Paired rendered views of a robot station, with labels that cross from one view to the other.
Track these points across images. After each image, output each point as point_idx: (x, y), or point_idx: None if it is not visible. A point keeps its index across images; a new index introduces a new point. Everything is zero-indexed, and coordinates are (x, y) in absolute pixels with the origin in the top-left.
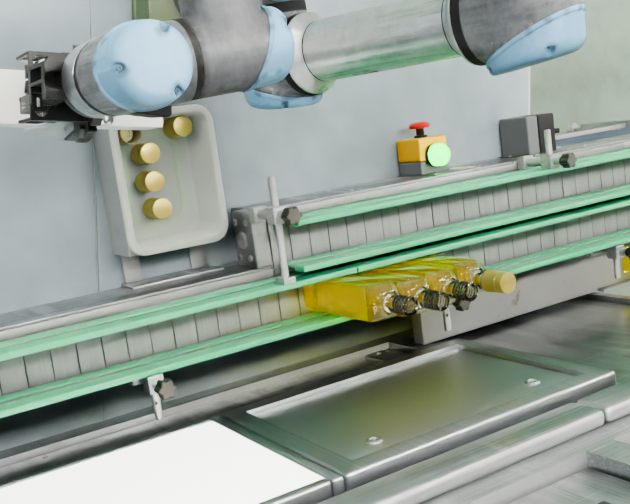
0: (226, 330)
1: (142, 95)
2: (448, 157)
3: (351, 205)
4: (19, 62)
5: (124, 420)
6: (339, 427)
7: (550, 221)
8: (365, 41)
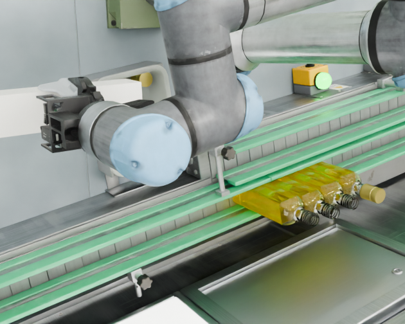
0: (180, 223)
1: (153, 182)
2: (330, 83)
3: (265, 130)
4: (24, 40)
5: (111, 281)
6: (266, 311)
7: (400, 128)
8: (294, 45)
